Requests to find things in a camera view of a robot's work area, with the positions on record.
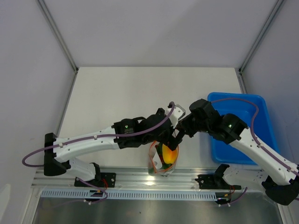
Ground right aluminium frame post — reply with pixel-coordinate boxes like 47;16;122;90
238;0;286;76

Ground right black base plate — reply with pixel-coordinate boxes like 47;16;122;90
195;174;242;190

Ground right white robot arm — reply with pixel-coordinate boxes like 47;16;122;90
166;99;299;205

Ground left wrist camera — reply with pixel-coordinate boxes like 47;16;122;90
165;103;185;128

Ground blue plastic bin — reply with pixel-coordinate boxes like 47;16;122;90
207;92;280;165

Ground green chili pepper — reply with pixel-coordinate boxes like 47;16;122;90
153;143;172;173

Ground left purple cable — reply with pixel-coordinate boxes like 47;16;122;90
22;101;108;207

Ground aluminium frame post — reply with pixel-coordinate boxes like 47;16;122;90
238;0;286;76
36;0;78;73

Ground clear orange zip top bag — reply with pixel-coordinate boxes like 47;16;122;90
148;141;179;177

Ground aluminium mounting rail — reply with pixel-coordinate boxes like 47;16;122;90
31;167;215;191

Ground white slotted cable duct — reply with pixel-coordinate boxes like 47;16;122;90
41;189;217;201

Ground left aluminium frame post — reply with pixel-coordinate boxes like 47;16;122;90
36;0;78;73

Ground yellow bell pepper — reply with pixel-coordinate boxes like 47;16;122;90
162;145;178;164

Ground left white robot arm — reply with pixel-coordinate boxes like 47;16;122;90
43;108;178;187

